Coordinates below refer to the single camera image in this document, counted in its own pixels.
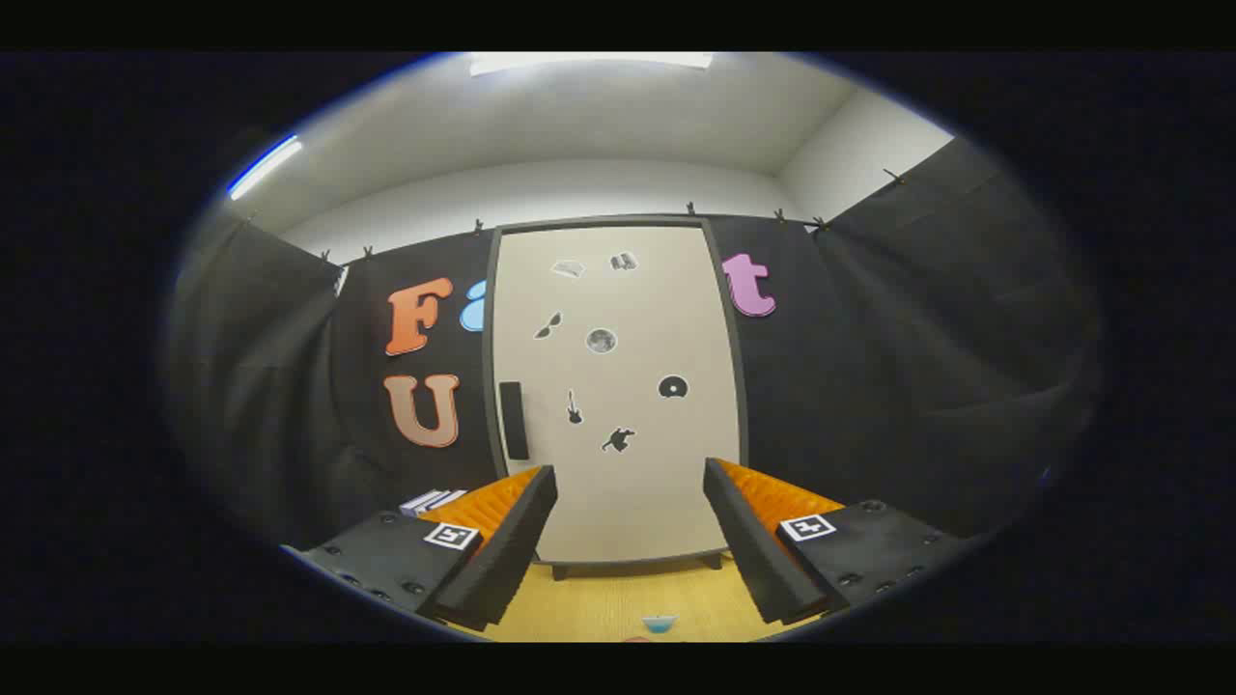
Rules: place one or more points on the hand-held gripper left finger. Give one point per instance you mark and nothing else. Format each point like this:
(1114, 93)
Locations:
(502, 550)

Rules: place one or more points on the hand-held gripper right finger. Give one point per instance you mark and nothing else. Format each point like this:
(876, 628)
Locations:
(753, 550)

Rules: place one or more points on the blue and white tube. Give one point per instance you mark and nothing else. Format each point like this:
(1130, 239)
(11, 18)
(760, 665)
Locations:
(660, 625)

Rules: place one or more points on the light blue book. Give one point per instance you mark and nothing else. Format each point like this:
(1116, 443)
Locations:
(411, 503)

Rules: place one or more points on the grey cabinet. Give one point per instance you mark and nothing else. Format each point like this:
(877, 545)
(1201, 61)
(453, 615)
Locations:
(739, 386)

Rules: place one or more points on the black backdrop cloth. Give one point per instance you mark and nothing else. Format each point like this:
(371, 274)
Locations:
(917, 367)

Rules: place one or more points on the row of black clips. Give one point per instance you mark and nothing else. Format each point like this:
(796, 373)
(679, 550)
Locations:
(690, 208)

